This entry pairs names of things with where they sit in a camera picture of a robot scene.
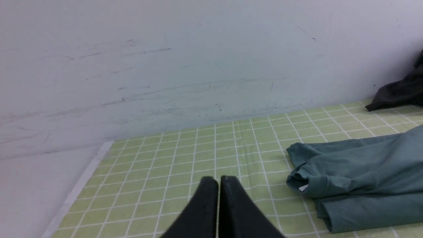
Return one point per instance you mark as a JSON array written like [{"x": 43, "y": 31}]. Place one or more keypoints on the green long-sleeve top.
[{"x": 363, "y": 183}]

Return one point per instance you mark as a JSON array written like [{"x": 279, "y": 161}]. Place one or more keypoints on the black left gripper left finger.
[{"x": 198, "y": 218}]

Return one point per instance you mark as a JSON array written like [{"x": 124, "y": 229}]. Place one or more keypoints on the dark grey clothes pile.
[{"x": 408, "y": 91}]

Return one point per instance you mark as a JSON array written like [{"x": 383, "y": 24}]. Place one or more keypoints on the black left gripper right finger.
[{"x": 239, "y": 217}]

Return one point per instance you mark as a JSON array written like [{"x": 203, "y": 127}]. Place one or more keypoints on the green checkered tablecloth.
[{"x": 135, "y": 188}]

